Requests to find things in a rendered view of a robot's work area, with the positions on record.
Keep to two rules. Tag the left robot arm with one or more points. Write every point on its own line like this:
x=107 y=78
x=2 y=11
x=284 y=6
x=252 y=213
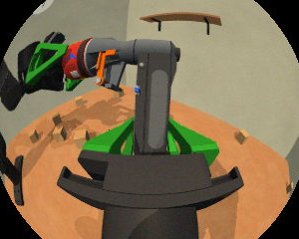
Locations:
x=10 y=93

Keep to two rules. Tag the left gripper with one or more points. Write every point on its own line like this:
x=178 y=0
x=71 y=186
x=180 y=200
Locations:
x=38 y=67

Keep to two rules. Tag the small tan block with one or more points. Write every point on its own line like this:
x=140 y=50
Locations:
x=289 y=187
x=56 y=118
x=79 y=101
x=33 y=136
x=80 y=137
x=59 y=133
x=119 y=94
x=242 y=137

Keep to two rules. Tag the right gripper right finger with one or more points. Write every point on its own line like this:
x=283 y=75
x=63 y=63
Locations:
x=190 y=141

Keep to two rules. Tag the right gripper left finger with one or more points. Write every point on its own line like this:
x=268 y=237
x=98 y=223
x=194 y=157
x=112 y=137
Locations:
x=112 y=140

